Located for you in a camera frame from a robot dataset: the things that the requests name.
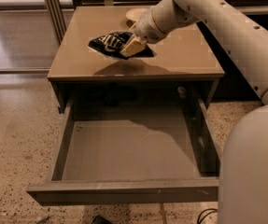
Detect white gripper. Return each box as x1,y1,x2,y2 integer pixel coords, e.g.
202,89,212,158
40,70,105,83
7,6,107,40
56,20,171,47
120,7,167,58

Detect blue chip bag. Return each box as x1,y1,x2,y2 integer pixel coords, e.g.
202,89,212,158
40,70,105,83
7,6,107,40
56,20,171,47
88,32,155,60

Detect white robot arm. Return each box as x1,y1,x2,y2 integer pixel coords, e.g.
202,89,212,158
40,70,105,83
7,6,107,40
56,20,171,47
121,0,268,224

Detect grey cabinet with counter top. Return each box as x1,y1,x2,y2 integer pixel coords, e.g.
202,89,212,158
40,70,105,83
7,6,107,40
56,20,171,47
48,7,224,106

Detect open grey top drawer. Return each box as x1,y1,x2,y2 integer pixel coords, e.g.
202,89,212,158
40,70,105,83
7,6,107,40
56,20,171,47
27,97,220,205

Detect white ceramic bowl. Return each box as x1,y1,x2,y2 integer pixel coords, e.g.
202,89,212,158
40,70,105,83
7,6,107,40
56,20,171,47
125,7,148,22

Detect small black floor object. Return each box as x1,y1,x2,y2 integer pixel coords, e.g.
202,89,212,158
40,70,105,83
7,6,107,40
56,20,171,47
92,216,112,224

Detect black cable on floor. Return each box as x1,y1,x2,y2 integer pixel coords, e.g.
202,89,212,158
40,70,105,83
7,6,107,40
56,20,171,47
196,208,219,224

